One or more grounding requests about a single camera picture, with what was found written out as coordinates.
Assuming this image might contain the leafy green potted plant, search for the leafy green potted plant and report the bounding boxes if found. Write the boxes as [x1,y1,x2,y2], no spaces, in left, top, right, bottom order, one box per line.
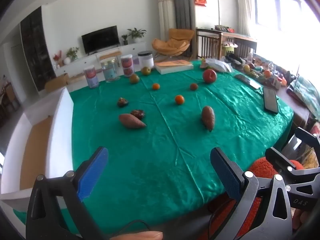
[66,47,80,62]

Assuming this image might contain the clear jar black lid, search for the clear jar black lid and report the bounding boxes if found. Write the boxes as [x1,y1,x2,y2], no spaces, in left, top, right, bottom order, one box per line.
[138,51,154,68]

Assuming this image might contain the dark tall cabinet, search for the dark tall cabinet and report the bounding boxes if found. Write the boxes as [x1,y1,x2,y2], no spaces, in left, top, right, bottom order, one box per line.
[20,6,57,92]

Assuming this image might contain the white television cabinet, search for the white television cabinet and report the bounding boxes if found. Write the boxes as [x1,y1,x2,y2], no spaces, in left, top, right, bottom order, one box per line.
[54,41,147,77]

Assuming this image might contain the small wooden stool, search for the small wooden stool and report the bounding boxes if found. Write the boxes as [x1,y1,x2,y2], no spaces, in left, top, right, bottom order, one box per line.
[96,51,122,67]

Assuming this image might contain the white cardboard box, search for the white cardboard box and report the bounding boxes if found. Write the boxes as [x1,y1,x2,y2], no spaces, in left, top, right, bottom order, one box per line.
[0,86,75,205]

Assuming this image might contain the black bag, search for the black bag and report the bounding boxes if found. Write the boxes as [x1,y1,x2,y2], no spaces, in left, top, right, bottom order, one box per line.
[224,53,247,67]

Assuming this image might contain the white sheer curtain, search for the white sheer curtain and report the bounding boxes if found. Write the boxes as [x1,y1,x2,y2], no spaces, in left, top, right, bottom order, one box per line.
[235,0,255,37]

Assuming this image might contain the tall red can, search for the tall red can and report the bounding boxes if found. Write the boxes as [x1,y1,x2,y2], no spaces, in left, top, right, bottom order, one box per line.
[121,54,135,77]

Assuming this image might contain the grey curtain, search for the grey curtain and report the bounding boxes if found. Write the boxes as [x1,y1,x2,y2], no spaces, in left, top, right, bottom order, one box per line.
[166,0,197,33]

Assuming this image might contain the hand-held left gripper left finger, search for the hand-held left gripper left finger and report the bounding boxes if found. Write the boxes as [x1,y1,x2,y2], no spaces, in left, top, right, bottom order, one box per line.
[26,146,109,240]

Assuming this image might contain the red flower vase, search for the red flower vase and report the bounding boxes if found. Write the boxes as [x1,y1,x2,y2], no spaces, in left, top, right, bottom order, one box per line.
[53,50,62,68]

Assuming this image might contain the wooden chair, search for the wooden chair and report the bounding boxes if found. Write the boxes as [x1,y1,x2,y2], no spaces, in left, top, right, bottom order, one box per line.
[0,80,20,113]

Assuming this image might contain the red knit cushion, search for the red knit cushion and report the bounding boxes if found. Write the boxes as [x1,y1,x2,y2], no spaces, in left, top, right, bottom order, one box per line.
[207,155,304,240]

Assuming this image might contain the pile of clothes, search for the pile of clothes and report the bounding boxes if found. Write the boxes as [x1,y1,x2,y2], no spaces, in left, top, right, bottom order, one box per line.
[214,25,235,33]

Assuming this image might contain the orange lounge chair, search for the orange lounge chair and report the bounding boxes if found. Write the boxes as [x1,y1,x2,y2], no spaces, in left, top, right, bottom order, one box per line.
[152,28,195,57]

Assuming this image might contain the white book orange cover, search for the white book orange cover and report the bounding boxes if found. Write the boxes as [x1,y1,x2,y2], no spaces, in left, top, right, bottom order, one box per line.
[154,60,194,75]

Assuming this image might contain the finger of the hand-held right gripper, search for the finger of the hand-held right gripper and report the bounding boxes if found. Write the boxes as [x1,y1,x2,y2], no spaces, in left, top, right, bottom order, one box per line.
[282,127,320,162]
[265,147,320,180]

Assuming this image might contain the wooden slatted bench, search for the wooden slatted bench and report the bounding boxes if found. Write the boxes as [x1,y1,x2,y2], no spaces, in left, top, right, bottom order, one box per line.
[196,27,258,60]

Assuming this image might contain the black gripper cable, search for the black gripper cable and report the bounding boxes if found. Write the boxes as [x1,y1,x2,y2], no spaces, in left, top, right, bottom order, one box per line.
[110,219,151,240]

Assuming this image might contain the white standing air conditioner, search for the white standing air conditioner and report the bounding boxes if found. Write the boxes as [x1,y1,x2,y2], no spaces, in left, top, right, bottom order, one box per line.
[157,0,175,53]

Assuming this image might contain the person's left hand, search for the person's left hand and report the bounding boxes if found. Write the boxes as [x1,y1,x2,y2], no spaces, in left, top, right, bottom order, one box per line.
[110,231,163,240]

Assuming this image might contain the green patterned tablecloth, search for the green patterned tablecloth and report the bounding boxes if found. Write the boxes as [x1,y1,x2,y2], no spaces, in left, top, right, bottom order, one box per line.
[12,59,294,238]

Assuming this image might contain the black phone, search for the black phone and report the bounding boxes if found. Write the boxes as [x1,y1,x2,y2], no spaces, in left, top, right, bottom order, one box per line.
[262,87,279,114]

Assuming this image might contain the white plastic snack bag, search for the white plastic snack bag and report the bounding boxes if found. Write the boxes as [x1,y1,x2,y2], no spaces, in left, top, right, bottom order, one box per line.
[200,58,233,72]

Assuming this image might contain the brown sweet potato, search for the brown sweet potato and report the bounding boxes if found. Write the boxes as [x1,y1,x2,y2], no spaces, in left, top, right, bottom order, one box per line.
[118,114,147,129]
[201,106,215,132]

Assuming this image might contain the red apple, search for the red apple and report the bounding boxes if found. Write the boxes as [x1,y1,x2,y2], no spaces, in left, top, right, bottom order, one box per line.
[203,69,217,84]

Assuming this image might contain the black flat television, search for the black flat television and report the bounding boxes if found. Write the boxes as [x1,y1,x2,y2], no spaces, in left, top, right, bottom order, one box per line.
[81,25,120,54]

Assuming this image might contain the glass jar gold lid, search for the glass jar gold lid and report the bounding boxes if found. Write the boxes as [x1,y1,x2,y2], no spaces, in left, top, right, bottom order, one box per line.
[100,58,120,83]

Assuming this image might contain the yellow floral cloth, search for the yellow floral cloth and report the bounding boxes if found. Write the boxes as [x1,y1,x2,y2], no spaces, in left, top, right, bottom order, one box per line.
[302,140,320,168]

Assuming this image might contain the striped cloth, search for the striped cloth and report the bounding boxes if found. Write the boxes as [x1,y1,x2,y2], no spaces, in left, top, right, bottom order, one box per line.
[286,76,320,120]

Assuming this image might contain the window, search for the window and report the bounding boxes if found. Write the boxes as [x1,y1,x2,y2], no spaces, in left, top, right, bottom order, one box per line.
[254,0,320,30]

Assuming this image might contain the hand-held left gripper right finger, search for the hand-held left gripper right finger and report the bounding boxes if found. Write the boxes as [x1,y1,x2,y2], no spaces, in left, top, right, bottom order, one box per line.
[210,147,293,240]

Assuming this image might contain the small white red can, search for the small white red can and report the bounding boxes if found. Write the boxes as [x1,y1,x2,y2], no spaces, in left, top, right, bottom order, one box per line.
[84,65,100,89]

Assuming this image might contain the large potted plant white pot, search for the large potted plant white pot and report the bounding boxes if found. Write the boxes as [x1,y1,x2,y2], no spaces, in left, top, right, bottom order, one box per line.
[127,27,147,43]

